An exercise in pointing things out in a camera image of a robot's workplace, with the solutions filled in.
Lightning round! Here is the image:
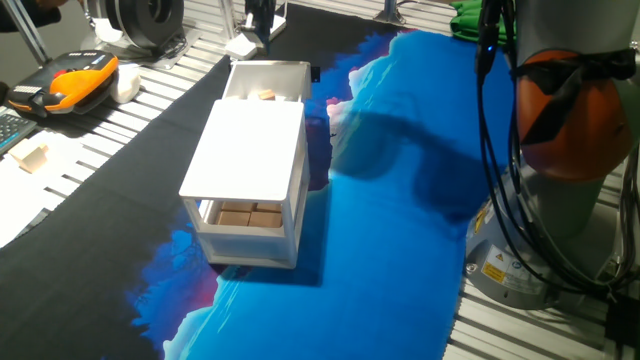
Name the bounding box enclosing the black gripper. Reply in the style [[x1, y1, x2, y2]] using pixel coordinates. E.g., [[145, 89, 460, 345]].
[[243, 0, 278, 42]]

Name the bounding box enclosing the forearm in dark sleeve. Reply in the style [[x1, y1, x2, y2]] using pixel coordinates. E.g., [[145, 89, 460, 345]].
[[0, 0, 62, 32]]

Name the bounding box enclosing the white lumpy object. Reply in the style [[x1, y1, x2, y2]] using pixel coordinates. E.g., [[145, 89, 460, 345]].
[[109, 63, 143, 105]]

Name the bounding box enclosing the orange black teach pendant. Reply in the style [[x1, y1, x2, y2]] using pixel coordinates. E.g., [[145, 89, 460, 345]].
[[6, 49, 121, 118]]

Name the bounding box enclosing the green cloth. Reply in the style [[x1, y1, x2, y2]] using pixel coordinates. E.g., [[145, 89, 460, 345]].
[[448, 0, 517, 45]]

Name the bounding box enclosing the aluminium profile bar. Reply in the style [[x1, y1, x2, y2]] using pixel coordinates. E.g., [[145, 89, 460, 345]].
[[1, 0, 52, 67]]

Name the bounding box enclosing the blue black printed cloth mat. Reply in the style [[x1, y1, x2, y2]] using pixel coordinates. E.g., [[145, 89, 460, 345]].
[[0, 3, 517, 360]]

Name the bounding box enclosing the pale wooden block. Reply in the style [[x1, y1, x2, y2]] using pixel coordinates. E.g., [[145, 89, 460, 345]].
[[8, 138, 50, 175]]

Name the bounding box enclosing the black computer keyboard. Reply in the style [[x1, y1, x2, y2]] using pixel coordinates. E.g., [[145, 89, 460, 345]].
[[0, 106, 39, 157]]

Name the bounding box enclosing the aluminium profile post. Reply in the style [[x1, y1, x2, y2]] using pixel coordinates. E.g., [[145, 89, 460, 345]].
[[372, 0, 408, 26], [218, 0, 241, 46]]

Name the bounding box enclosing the grey reel base plate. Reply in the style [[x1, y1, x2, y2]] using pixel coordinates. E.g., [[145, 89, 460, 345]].
[[79, 19, 204, 71]]

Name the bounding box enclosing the white drawer cabinet frame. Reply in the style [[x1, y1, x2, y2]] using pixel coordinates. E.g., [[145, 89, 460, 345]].
[[178, 98, 312, 270]]

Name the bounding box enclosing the black strap tie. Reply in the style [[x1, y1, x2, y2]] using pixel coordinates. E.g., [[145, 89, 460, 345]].
[[509, 47, 639, 147]]

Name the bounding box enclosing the black cable connector box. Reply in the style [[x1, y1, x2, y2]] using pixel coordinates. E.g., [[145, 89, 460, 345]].
[[603, 293, 640, 351]]

